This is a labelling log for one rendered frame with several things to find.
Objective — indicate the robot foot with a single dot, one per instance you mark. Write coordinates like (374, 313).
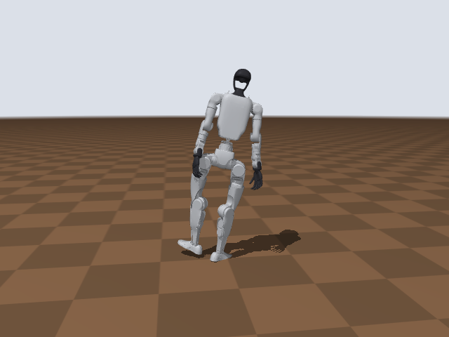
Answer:
(187, 245)
(217, 257)

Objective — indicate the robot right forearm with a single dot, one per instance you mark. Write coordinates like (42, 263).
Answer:
(256, 153)

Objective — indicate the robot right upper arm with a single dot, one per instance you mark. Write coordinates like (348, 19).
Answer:
(256, 122)

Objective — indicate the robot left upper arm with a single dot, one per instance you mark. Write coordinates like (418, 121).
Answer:
(215, 99)

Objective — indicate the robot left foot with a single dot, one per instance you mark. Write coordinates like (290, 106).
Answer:
(187, 245)

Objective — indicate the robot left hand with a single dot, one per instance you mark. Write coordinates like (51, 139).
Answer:
(195, 165)

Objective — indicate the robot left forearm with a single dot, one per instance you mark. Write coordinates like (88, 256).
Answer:
(201, 140)

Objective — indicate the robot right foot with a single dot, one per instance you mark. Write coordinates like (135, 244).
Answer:
(217, 257)

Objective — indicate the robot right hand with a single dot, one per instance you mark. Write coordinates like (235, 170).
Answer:
(257, 177)

